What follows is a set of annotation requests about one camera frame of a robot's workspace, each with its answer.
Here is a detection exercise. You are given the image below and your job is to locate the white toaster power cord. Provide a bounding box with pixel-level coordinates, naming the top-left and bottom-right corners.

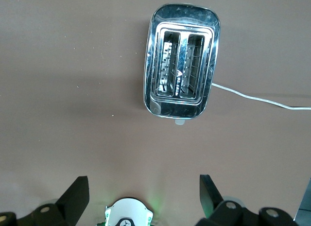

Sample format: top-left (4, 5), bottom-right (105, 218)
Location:
top-left (211, 82), bottom-right (311, 111)

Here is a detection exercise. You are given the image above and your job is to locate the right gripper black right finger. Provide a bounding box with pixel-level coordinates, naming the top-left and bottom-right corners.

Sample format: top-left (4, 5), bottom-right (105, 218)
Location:
top-left (195, 174), bottom-right (299, 226)

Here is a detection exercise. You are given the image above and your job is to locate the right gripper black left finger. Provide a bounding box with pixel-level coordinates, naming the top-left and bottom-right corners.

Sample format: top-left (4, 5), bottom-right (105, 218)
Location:
top-left (0, 176), bottom-right (90, 226)

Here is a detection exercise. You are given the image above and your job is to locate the beige chrome two-slot toaster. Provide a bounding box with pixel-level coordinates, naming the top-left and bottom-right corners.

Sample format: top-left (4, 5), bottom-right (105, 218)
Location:
top-left (143, 2), bottom-right (221, 126)

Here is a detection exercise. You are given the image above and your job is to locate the brown table mat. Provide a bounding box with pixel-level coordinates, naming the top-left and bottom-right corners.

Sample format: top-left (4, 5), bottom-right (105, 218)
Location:
top-left (0, 0), bottom-right (311, 226)

